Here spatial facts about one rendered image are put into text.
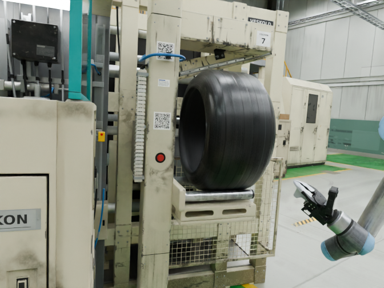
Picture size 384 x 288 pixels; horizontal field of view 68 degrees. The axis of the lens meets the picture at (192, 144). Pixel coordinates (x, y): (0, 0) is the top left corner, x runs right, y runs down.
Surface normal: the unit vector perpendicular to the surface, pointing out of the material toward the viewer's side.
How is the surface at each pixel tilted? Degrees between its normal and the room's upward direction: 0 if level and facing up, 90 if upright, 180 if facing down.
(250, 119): 77
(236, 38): 90
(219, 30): 90
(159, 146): 90
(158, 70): 90
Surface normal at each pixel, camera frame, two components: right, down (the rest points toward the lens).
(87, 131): 0.31, 0.12
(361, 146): -0.80, 0.02
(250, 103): 0.30, -0.34
